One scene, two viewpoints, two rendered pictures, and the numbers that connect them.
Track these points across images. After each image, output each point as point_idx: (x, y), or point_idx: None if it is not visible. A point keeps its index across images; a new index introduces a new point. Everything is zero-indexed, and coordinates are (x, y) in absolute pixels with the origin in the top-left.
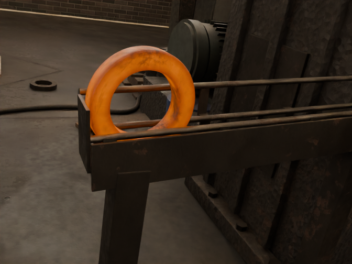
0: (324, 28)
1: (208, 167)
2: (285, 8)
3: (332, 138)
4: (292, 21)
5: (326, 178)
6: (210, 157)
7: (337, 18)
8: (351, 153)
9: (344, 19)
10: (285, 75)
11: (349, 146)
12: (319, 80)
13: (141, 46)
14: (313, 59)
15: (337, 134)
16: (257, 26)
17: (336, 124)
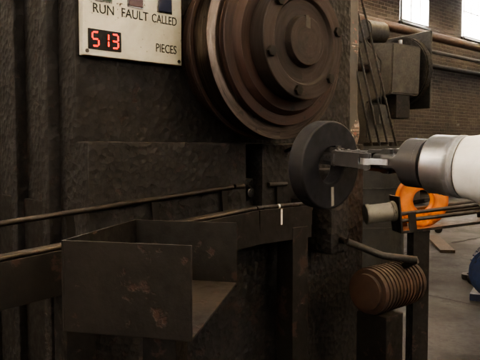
0: (43, 168)
1: None
2: (15, 155)
3: (19, 283)
4: (28, 169)
5: (56, 340)
6: None
7: (49, 155)
8: None
9: (60, 155)
10: (32, 233)
11: (51, 290)
12: (3, 223)
13: None
14: (43, 206)
15: (24, 277)
16: (6, 183)
17: (16, 266)
